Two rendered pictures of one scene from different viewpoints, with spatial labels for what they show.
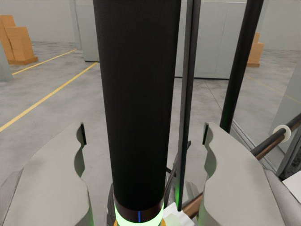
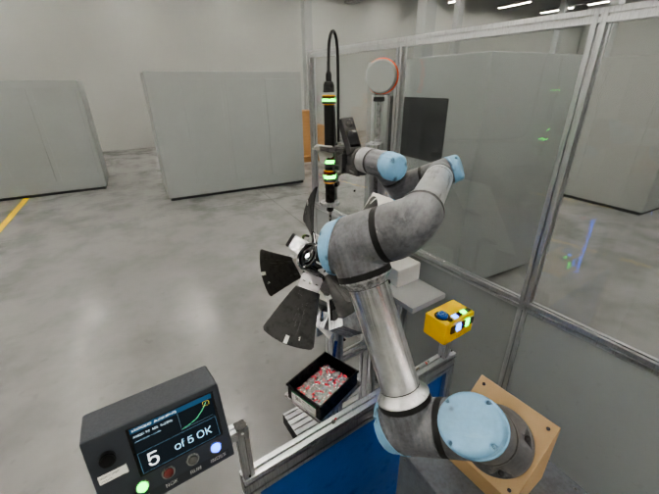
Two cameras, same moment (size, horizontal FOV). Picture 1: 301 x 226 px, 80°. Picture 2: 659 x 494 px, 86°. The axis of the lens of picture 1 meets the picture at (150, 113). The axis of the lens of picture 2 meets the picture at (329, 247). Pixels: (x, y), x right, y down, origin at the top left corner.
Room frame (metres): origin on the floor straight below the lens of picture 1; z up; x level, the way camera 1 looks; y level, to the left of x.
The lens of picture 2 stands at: (-0.96, 0.64, 1.85)
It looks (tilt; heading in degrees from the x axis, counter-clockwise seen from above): 25 degrees down; 329
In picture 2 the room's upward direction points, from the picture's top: 1 degrees counter-clockwise
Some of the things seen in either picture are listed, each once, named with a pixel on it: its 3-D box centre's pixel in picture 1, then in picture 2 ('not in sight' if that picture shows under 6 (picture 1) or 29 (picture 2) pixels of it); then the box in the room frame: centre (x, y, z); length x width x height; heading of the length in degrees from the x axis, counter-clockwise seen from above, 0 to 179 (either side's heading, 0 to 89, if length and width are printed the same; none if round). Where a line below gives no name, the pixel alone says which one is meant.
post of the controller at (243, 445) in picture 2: not in sight; (244, 450); (-0.30, 0.52, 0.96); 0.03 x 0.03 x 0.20; 3
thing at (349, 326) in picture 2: not in sight; (343, 315); (0.03, -0.03, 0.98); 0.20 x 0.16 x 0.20; 93
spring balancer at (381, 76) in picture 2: not in sight; (381, 76); (0.52, -0.56, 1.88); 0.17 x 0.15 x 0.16; 3
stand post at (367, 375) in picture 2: not in sight; (369, 340); (0.23, -0.32, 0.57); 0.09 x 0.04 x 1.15; 3
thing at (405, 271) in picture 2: not in sight; (398, 270); (0.30, -0.56, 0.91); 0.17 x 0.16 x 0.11; 93
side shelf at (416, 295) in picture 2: not in sight; (403, 287); (0.22, -0.54, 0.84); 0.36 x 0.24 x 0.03; 3
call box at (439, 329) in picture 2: not in sight; (448, 322); (-0.26, -0.31, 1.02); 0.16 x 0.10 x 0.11; 93
